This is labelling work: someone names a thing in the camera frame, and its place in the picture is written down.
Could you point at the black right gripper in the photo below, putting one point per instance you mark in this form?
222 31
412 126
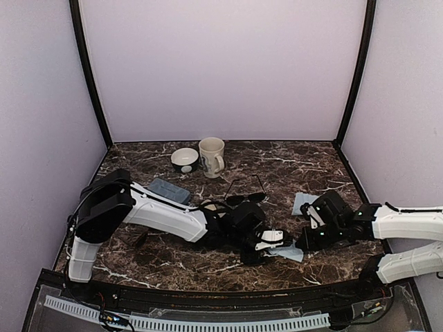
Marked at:
309 244

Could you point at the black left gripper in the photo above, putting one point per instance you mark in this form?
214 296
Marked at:
252 260

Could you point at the light blue cleaning cloth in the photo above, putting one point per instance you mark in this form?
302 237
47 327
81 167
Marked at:
288 252

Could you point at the black aviator sunglasses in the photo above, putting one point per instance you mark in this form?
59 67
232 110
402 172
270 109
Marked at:
247 193

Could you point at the black glasses case beige lining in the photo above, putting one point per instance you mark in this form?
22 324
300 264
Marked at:
214 206

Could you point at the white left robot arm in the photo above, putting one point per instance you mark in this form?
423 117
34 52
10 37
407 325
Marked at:
116 199

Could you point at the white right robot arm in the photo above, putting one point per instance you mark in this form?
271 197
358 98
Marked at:
385 221

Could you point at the brown tinted sunglasses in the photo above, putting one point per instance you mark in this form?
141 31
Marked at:
134 240

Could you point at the folded light blue cloth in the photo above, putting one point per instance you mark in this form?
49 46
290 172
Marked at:
301 199

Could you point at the blue grey glasses case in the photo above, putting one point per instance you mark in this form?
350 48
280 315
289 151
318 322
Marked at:
169 191

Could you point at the cream ceramic mug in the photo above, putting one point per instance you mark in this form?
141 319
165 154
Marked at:
211 152

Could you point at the white teal ceramic bowl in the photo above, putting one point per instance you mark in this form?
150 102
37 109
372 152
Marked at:
185 160

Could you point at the black front rail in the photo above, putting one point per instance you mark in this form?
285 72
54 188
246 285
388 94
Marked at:
125 294

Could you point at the white slotted cable duct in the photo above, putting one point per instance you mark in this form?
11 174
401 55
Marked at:
176 320

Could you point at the black right corner post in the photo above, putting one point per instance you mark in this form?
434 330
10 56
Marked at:
368 22

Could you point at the black corner post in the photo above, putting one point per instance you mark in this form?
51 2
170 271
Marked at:
368 22
83 53

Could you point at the black left corner post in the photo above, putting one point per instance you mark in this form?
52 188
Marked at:
83 53

